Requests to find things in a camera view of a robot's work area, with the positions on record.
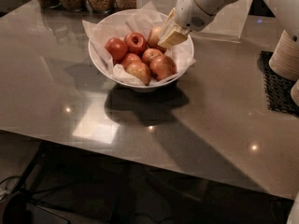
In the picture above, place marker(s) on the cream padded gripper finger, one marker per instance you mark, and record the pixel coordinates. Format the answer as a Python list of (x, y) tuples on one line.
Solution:
[(171, 36), (169, 25)]

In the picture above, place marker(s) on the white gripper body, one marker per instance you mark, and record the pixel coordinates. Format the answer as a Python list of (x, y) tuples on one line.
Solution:
[(191, 13)]

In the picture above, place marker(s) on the large red apple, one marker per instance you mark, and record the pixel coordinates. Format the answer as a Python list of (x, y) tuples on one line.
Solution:
[(162, 67)]

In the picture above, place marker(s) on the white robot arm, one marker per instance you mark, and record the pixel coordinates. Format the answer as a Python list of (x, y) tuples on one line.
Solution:
[(285, 11)]

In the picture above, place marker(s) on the yellowish apple at back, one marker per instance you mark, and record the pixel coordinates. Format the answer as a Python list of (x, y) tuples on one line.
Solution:
[(153, 39)]

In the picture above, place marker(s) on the red apple in centre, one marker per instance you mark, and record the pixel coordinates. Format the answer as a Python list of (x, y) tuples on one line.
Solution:
[(149, 55)]

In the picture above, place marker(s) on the red apple with stem cavity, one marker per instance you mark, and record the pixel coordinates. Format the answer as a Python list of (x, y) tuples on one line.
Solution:
[(136, 43)]

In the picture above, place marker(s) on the small red apple lower centre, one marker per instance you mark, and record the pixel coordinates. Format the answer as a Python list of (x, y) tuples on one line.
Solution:
[(129, 58)]

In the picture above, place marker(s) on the yellow-red apple at front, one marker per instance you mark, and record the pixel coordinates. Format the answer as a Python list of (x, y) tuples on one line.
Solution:
[(140, 71)]

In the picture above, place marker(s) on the white bowl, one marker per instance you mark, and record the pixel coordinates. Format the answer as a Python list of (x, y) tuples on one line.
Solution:
[(183, 52)]

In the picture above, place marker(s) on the dark red apple left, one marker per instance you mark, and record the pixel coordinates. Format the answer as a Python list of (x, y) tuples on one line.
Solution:
[(117, 49)]

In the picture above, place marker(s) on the white paper liner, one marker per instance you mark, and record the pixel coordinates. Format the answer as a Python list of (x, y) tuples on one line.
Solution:
[(106, 31)]

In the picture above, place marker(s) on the clear acrylic sign holder right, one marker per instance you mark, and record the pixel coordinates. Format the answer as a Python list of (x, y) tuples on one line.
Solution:
[(228, 24)]

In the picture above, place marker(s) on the stacked paper cups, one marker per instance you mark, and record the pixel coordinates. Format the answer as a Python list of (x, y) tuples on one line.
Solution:
[(285, 59)]

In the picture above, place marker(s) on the dark round object on floor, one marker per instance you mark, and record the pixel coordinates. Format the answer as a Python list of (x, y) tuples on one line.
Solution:
[(13, 209)]

